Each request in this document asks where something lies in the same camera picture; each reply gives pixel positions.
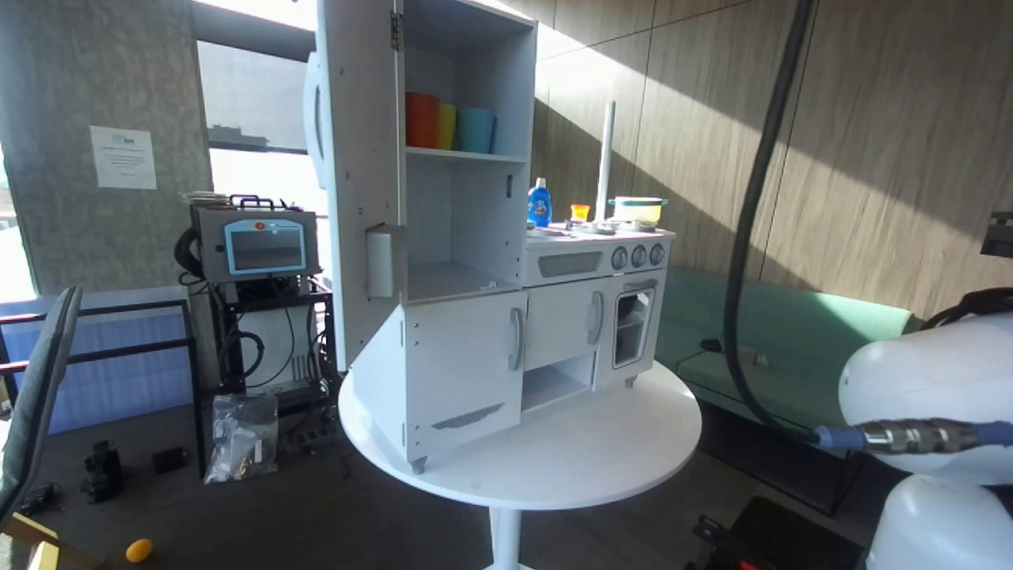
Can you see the small white cabinet door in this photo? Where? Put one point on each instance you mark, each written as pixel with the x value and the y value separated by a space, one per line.
pixel 559 319

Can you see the white door with grey swoosh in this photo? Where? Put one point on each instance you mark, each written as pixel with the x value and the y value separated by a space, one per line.
pixel 465 359

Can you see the white oven door with window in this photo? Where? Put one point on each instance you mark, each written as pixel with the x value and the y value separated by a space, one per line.
pixel 654 317

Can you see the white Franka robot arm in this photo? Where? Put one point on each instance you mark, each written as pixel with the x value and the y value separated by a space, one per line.
pixel 930 369

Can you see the white toy kitchen cabinet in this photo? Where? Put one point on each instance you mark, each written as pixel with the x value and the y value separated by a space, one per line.
pixel 465 221

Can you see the yellow cup in cabinet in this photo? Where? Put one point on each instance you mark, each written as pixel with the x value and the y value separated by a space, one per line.
pixel 448 127

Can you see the blue bottle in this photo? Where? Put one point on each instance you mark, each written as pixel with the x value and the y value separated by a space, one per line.
pixel 541 204

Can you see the small yellow toy cup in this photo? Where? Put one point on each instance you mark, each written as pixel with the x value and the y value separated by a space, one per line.
pixel 580 213

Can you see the grey stove knob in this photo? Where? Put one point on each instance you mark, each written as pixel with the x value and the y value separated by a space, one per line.
pixel 657 252
pixel 619 258
pixel 639 254

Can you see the toy pot with teal lid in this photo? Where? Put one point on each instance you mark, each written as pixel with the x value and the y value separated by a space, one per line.
pixel 639 209

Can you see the teal cup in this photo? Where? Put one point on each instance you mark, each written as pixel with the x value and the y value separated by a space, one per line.
pixel 476 129

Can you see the white vertical pole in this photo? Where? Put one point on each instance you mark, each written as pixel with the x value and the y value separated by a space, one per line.
pixel 606 160

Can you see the orange cup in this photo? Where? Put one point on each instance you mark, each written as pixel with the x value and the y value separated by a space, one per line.
pixel 422 117

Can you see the equipment cart with screen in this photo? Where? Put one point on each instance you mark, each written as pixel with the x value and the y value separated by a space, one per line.
pixel 264 249

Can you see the clear plastic bag with parts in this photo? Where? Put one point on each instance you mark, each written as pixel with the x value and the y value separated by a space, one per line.
pixel 242 439

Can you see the black floor case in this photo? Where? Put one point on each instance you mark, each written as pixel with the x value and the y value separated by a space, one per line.
pixel 779 540

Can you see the small black flat gadget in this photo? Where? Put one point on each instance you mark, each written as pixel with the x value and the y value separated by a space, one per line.
pixel 168 459

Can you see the white paper notice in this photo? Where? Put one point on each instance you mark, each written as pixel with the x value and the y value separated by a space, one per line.
pixel 123 160

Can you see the black block gadget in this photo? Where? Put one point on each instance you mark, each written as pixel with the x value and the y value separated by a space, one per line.
pixel 104 473

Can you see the orange ball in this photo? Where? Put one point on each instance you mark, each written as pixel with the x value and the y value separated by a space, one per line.
pixel 140 547

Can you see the round white pedestal table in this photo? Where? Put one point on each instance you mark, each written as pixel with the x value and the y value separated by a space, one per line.
pixel 589 432

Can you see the blue panel with dark frame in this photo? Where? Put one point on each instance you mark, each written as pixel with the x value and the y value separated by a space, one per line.
pixel 129 369

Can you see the wooden frame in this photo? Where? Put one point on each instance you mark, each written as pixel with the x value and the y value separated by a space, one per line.
pixel 32 542

